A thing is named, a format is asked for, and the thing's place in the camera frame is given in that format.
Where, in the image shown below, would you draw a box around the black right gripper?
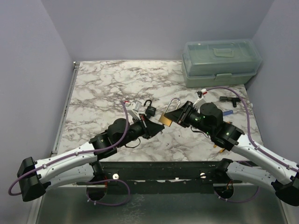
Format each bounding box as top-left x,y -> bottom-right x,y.
164,101 -> 214,136

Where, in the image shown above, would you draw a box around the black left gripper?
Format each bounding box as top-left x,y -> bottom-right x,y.
117,113 -> 164,148

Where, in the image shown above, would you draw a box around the brass padlock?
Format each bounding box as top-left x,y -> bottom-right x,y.
158,97 -> 181,127

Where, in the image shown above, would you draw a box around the black padlock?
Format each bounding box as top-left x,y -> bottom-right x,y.
143,99 -> 156,119

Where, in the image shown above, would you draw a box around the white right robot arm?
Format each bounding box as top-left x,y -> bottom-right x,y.
165,101 -> 299,206

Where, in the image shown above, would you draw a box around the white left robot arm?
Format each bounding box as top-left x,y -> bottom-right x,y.
17,114 -> 164,202

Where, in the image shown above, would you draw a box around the black T-shaped tool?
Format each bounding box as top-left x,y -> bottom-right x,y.
219,96 -> 241,108

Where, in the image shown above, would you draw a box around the green translucent plastic toolbox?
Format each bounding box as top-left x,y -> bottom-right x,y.
182,39 -> 262,88

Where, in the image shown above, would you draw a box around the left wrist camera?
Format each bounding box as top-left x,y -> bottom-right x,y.
126,100 -> 142,120

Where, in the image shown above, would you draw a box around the yellow-handled pliers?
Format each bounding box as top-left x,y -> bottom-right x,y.
213,145 -> 225,153

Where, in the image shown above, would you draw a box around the blue-handled screwdriver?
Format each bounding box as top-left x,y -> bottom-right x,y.
223,110 -> 234,116

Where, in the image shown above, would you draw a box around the black base frame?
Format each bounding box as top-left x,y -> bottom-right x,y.
86,159 -> 232,197

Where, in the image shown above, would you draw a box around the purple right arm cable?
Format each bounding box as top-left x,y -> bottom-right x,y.
205,86 -> 299,170

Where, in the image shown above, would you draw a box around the aluminium side rail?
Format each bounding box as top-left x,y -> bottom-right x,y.
50,61 -> 80,156

